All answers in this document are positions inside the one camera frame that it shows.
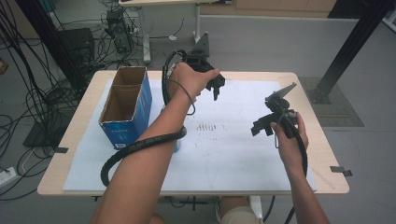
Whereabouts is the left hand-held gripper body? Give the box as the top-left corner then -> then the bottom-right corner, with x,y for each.
181,32 -> 226,91

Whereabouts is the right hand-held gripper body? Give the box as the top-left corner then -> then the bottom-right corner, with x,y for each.
264,81 -> 299,140

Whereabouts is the blue cardboard box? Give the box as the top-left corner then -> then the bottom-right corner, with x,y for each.
98,65 -> 153,151

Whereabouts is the person's left hand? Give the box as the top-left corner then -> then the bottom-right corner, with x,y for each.
167,62 -> 221,104

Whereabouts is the person's right hand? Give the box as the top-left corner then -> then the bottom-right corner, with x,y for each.
270,111 -> 309,178

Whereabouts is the white sheet mat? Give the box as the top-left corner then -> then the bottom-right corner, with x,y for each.
62,78 -> 318,192

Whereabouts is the light wooden table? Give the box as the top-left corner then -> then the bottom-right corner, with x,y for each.
36,70 -> 350,197

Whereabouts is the white background desk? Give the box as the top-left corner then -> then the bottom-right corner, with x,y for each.
118,0 -> 233,65

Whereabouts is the dark grey floor mat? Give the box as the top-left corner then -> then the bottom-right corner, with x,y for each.
298,77 -> 365,128

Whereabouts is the white table leg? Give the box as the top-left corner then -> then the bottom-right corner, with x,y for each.
247,195 -> 264,220

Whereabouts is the grey computer tower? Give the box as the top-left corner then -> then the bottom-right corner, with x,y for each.
105,7 -> 134,54

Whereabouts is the person's leg in beige shorts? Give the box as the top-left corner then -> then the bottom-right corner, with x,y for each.
215,195 -> 263,224

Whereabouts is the black equipment case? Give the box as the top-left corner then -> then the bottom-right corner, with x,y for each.
57,27 -> 96,64

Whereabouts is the person's bare knee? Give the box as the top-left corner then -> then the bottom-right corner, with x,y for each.
148,212 -> 167,224

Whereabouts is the white power strip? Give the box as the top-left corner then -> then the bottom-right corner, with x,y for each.
0,166 -> 17,189

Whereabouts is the thin black wrist cord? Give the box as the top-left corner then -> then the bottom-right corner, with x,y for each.
167,78 -> 197,117

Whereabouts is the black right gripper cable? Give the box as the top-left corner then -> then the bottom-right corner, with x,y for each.
274,116 -> 309,224

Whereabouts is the black metal frame post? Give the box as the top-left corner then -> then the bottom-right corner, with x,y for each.
14,0 -> 89,91
305,0 -> 394,105

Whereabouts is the tangle of black floor cables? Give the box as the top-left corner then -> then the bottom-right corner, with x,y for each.
0,0 -> 141,202

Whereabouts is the black floor base plate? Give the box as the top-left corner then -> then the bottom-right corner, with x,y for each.
22,120 -> 61,149

